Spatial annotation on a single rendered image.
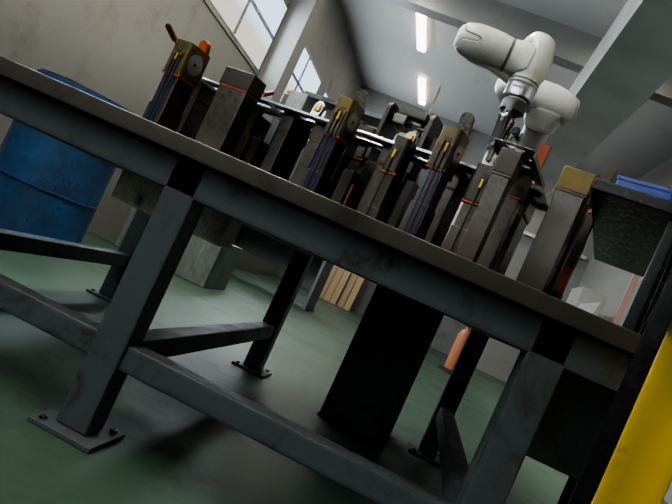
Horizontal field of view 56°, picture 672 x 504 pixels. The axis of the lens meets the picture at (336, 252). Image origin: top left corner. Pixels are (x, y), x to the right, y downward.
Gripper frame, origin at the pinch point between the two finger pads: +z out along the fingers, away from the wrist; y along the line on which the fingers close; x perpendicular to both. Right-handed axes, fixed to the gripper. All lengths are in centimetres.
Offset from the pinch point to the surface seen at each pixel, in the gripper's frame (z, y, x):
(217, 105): 15, 21, -84
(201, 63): 2, 17, -101
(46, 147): 52, -53, -240
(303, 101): -4, -11, -76
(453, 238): 27.7, 22.9, 6.4
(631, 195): 3.5, 25.0, 41.6
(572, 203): 7.6, 16.6, 29.1
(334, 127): 9.8, 22.1, -40.1
